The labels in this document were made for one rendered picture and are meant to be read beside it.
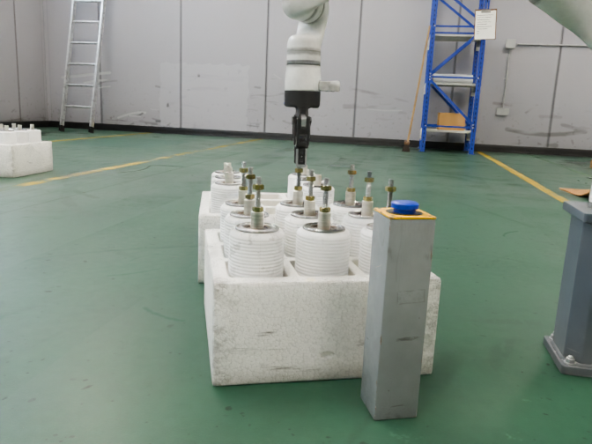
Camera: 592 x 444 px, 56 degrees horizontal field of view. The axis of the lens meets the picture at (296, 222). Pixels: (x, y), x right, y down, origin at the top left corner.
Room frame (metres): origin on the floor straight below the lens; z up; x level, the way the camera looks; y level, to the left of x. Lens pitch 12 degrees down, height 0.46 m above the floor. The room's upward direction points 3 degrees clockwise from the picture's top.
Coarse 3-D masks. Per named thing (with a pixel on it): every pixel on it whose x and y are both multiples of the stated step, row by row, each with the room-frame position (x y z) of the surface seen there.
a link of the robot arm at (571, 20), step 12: (528, 0) 1.03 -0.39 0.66; (540, 0) 1.00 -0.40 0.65; (552, 0) 0.99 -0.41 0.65; (564, 0) 0.99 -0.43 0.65; (576, 0) 0.99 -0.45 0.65; (588, 0) 1.00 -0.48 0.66; (552, 12) 1.01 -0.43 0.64; (564, 12) 1.00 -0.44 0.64; (576, 12) 1.01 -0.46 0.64; (588, 12) 1.01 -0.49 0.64; (564, 24) 1.03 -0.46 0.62; (576, 24) 1.02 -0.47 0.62; (588, 24) 1.02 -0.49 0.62; (588, 36) 1.03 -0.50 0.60
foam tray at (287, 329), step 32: (224, 288) 0.84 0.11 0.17; (256, 288) 0.85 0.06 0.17; (288, 288) 0.86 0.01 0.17; (320, 288) 0.87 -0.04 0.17; (352, 288) 0.88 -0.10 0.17; (224, 320) 0.84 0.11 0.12; (256, 320) 0.85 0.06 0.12; (288, 320) 0.86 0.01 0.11; (320, 320) 0.87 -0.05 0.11; (352, 320) 0.89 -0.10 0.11; (224, 352) 0.84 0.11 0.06; (256, 352) 0.85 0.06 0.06; (288, 352) 0.86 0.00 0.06; (320, 352) 0.88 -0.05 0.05; (352, 352) 0.89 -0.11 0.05; (224, 384) 0.84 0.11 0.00
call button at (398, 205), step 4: (396, 200) 0.81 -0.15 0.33; (400, 200) 0.81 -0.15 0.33; (404, 200) 0.81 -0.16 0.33; (408, 200) 0.81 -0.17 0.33; (392, 204) 0.79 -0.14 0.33; (396, 204) 0.79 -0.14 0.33; (400, 204) 0.78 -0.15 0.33; (404, 204) 0.78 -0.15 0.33; (408, 204) 0.78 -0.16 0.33; (412, 204) 0.78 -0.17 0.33; (416, 204) 0.79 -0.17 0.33; (396, 208) 0.79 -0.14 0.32; (400, 208) 0.78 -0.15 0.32; (404, 208) 0.78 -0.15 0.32; (408, 208) 0.78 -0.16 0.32; (412, 208) 0.78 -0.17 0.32; (416, 208) 0.79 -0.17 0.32; (400, 212) 0.79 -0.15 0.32; (404, 212) 0.78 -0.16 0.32; (408, 212) 0.78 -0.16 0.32; (412, 212) 0.79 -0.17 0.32
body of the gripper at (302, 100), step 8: (288, 96) 1.15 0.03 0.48; (296, 96) 1.14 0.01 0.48; (304, 96) 1.14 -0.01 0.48; (312, 96) 1.15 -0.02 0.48; (320, 96) 1.17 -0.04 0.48; (288, 104) 1.15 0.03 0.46; (296, 104) 1.14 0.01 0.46; (304, 104) 1.14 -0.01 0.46; (312, 104) 1.15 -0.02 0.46; (296, 112) 1.18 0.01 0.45; (304, 112) 1.14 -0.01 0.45; (296, 120) 1.16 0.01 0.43; (296, 128) 1.16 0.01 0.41
